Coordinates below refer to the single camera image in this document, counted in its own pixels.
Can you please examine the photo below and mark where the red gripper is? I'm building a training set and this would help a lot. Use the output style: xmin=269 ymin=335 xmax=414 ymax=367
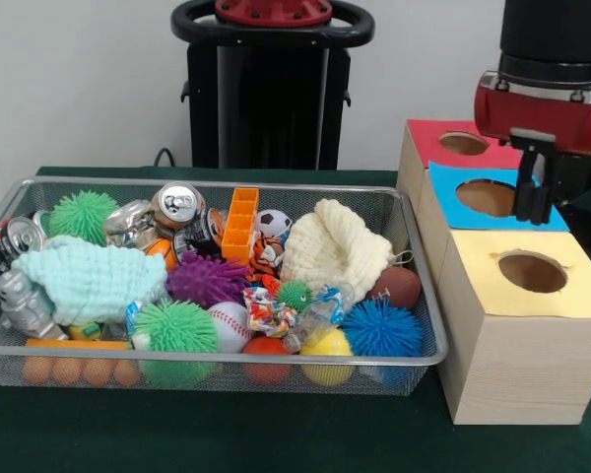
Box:
xmin=474 ymin=81 xmax=591 ymax=226

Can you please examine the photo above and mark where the wooden box with three holes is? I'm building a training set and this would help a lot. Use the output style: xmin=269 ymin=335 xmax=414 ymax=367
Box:
xmin=396 ymin=118 xmax=591 ymax=427

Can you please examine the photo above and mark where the brown toy football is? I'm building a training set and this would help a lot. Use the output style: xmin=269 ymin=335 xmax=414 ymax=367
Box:
xmin=364 ymin=267 xmax=423 ymax=310

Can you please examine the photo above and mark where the blue spiky ball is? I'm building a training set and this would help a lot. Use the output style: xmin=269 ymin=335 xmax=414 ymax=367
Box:
xmin=341 ymin=298 xmax=425 ymax=359

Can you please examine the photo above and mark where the cream knitted cloth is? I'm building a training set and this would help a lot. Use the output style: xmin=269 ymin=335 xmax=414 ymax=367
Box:
xmin=279 ymin=198 xmax=398 ymax=300

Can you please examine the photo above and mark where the small soccer ball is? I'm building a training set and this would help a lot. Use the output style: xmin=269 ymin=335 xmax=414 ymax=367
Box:
xmin=254 ymin=210 xmax=295 ymax=242

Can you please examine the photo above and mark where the multicolour patterned cloth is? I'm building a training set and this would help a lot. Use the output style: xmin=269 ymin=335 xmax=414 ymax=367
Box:
xmin=242 ymin=286 xmax=296 ymax=339

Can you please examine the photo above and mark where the orange plastic block tray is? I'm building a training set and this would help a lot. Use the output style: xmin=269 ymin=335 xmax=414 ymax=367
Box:
xmin=221 ymin=186 xmax=261 ymax=261

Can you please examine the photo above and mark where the purple spiky ball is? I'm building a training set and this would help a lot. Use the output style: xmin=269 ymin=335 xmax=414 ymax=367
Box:
xmin=166 ymin=249 xmax=252 ymax=310

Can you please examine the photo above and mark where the green spiky ball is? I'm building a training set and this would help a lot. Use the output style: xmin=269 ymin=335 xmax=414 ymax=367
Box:
xmin=46 ymin=189 xmax=122 ymax=246
xmin=132 ymin=298 xmax=218 ymax=354

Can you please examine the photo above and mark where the mint green cloth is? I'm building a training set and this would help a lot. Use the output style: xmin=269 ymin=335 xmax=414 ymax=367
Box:
xmin=10 ymin=235 xmax=169 ymax=326

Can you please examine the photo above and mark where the silver wire mesh bin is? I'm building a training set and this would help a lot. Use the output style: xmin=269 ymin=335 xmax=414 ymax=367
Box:
xmin=0 ymin=175 xmax=449 ymax=398

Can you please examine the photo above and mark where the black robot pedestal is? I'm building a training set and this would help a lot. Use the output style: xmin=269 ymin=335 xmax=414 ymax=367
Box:
xmin=170 ymin=0 xmax=375 ymax=171

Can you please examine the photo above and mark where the black cable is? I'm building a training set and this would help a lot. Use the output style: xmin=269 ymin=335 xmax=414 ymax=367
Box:
xmin=153 ymin=146 xmax=178 ymax=169

